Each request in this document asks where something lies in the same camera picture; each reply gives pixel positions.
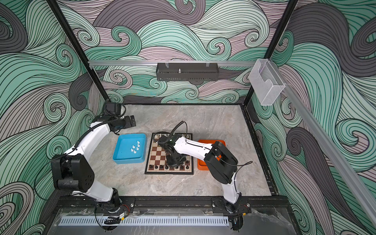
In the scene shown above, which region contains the clear acrylic wall holder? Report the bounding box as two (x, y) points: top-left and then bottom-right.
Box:
(248, 59), (286, 106)

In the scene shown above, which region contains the black perforated wall shelf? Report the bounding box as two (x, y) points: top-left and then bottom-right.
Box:
(156, 63), (219, 82)

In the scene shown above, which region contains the folding chess board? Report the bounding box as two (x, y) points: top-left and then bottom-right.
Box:
(145, 133), (194, 175)

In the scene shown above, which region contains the blue plastic tray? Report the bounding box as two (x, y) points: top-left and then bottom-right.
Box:
(113, 133), (147, 165)

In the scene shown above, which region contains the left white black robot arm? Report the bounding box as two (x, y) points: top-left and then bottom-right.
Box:
(51, 101), (135, 211)

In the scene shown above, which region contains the orange plastic tray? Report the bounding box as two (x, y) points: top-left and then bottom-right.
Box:
(197, 140), (226, 171)

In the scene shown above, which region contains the aluminium wall rail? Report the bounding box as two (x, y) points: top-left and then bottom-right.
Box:
(88, 60), (256, 67)

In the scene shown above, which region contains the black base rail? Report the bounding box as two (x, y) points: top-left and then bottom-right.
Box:
(57, 196), (289, 210)

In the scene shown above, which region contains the white slotted cable duct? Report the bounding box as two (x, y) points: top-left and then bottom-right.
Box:
(58, 216), (230, 227)

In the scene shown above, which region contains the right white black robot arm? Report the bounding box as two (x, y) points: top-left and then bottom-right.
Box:
(152, 121), (253, 205)

